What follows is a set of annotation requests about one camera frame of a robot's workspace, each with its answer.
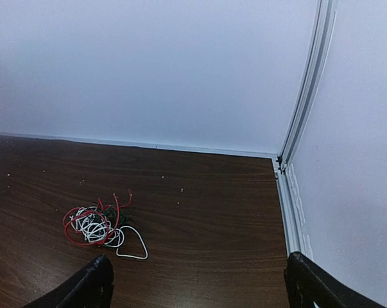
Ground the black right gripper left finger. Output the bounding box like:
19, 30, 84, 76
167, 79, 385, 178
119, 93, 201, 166
25, 254, 114, 307

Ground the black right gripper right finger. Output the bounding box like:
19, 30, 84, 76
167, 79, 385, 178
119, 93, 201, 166
284, 252, 382, 307

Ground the red wire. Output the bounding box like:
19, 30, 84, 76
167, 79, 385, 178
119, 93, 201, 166
62, 189, 133, 247

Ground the white wire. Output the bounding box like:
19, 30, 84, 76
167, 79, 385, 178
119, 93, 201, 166
69, 207, 148, 260

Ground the aluminium frame post right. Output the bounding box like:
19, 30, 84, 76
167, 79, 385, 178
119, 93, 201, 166
272, 1, 338, 259

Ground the green wire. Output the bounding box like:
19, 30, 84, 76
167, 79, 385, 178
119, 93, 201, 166
100, 205, 137, 227

